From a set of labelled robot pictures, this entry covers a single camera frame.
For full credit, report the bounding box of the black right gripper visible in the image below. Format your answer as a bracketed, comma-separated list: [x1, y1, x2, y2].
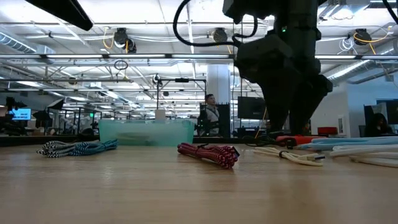
[233, 32, 334, 136]

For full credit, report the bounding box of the thin cream USB cable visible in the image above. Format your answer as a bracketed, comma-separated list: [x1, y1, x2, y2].
[252, 146, 326, 167]

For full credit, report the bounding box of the light blue USB cable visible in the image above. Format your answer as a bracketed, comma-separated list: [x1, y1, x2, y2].
[297, 136, 398, 152]

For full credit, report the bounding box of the pink black braided USB cable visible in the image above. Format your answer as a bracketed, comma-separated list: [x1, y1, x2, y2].
[177, 142, 240, 170]

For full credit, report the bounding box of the black white braided USB cable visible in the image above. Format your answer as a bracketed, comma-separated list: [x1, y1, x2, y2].
[36, 140, 82, 159]

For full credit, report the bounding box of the teal braided USB cable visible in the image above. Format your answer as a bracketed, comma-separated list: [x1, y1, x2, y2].
[70, 138, 119, 156]

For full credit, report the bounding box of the teal plastic bin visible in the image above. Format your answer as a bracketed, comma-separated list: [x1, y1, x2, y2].
[98, 119, 196, 147]

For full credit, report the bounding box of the red desk lamp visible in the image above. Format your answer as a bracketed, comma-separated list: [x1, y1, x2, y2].
[275, 134, 327, 147]

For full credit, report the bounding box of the dark monitor screen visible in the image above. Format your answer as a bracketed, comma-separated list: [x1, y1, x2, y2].
[237, 96, 267, 121]

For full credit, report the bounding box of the red box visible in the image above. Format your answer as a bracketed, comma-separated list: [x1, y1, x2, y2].
[317, 126, 338, 136]

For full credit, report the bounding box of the black cabinet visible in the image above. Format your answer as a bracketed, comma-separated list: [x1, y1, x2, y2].
[199, 103, 231, 139]

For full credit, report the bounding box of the white square column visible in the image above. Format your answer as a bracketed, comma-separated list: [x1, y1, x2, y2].
[206, 63, 231, 105]

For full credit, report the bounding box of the blue screen monitor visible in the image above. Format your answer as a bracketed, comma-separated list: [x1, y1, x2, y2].
[8, 107, 32, 121]

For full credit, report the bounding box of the black gantry rig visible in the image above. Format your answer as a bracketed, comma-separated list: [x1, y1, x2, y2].
[156, 77, 208, 121]

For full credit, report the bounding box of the black lamp power cord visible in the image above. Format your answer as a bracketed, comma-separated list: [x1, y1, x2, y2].
[241, 134, 296, 149]

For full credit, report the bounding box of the black cable reel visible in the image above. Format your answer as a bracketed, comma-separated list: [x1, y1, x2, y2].
[353, 28, 373, 47]
[113, 27, 137, 54]
[212, 27, 229, 44]

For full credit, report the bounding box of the black aluminium table frame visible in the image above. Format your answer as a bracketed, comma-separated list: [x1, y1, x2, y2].
[0, 134, 249, 147]

